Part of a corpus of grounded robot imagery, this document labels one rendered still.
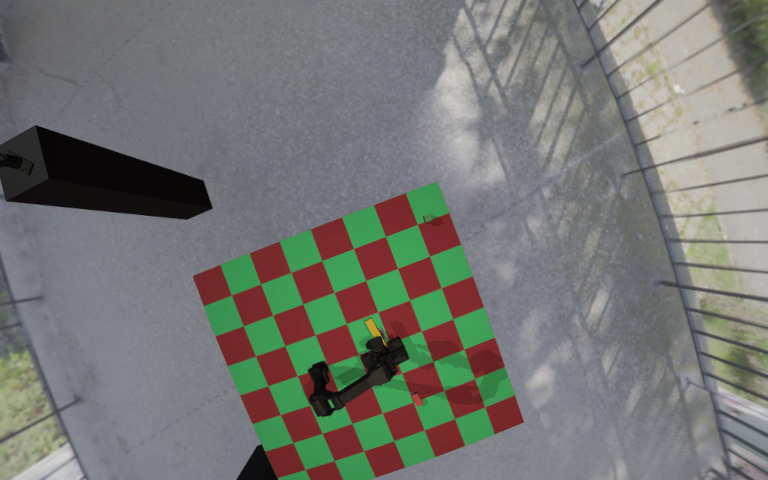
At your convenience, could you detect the yellow long bar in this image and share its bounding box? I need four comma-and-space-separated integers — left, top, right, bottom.
365, 317, 388, 346

